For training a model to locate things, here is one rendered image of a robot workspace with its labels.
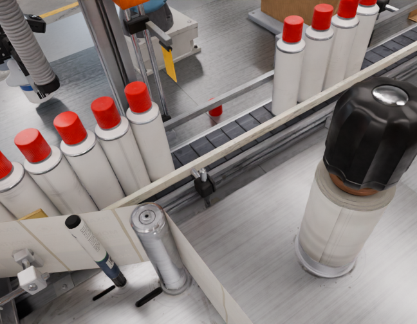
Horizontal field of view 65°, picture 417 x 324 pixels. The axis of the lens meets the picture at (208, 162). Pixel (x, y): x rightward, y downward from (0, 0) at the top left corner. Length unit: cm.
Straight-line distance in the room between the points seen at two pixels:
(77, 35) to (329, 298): 110
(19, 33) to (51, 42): 77
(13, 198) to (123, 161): 16
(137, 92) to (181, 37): 53
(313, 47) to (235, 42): 44
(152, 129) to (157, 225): 20
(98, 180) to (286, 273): 32
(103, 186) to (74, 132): 11
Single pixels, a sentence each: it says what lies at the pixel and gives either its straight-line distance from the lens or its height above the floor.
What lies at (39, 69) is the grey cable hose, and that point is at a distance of 54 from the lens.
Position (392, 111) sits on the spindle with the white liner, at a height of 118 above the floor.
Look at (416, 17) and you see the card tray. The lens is 126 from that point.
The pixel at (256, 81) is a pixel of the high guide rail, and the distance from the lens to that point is 68.
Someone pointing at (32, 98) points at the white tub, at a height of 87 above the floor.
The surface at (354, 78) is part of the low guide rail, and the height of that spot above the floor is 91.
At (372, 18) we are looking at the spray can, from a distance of 77.
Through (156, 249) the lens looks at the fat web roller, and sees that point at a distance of 39.
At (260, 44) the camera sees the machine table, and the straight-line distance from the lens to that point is 105.
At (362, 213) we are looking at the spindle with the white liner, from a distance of 38.
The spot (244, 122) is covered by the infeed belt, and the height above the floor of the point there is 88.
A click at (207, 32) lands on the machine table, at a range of 113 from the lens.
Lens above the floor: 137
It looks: 50 degrees down
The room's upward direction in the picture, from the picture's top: 7 degrees counter-clockwise
